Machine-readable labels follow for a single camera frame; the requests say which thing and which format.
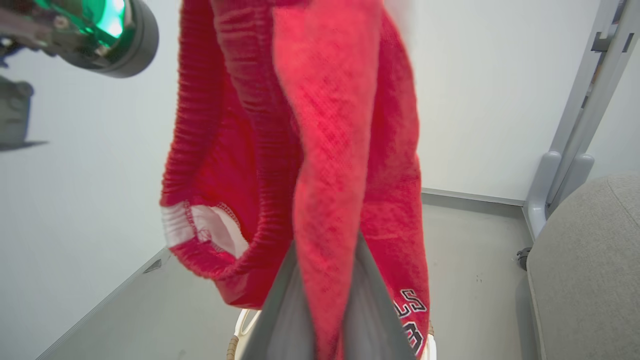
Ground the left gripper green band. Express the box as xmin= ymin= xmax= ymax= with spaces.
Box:
xmin=0 ymin=0 xmax=160 ymax=79

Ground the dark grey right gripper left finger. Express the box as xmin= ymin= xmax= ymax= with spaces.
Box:
xmin=240 ymin=240 xmax=321 ymax=360

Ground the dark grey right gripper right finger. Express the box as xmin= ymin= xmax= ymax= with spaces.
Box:
xmin=342 ymin=232 xmax=418 ymax=360

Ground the red printed garment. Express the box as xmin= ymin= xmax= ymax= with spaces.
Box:
xmin=159 ymin=0 xmax=432 ymax=360

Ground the white beige perforated laundry basket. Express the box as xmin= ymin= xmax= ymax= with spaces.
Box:
xmin=226 ymin=307 xmax=437 ymax=360

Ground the grey box-shaped object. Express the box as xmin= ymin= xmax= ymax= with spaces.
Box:
xmin=0 ymin=76 xmax=35 ymax=150

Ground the white partition panel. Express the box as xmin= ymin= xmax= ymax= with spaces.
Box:
xmin=587 ymin=40 xmax=640 ymax=181
xmin=385 ymin=0 xmax=601 ymax=201
xmin=0 ymin=0 xmax=181 ymax=360

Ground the grey metal partition foot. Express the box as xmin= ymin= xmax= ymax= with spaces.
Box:
xmin=523 ymin=0 xmax=640 ymax=241

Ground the grey fabric cushion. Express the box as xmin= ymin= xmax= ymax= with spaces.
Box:
xmin=526 ymin=172 xmax=640 ymax=360

